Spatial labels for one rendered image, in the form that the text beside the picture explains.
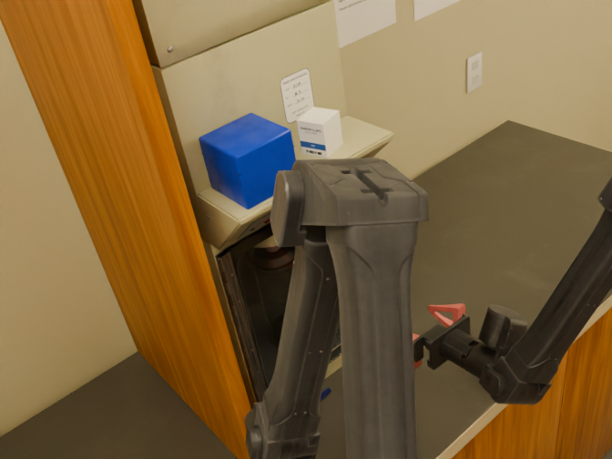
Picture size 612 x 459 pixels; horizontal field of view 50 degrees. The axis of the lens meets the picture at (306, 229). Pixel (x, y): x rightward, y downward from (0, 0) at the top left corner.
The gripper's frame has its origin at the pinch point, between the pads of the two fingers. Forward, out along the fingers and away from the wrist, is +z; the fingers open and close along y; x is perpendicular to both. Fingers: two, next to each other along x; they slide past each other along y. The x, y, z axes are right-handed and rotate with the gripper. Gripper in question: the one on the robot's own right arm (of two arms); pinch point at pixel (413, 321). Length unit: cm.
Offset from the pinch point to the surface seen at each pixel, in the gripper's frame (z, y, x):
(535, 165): 35, -88, 12
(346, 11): 57, -40, -44
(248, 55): 12, 18, -54
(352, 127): 9.3, 1.9, -37.9
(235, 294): 14.0, 28.2, -15.4
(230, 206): 6.0, 29.2, -35.9
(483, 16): 60, -95, -28
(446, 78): 61, -79, -14
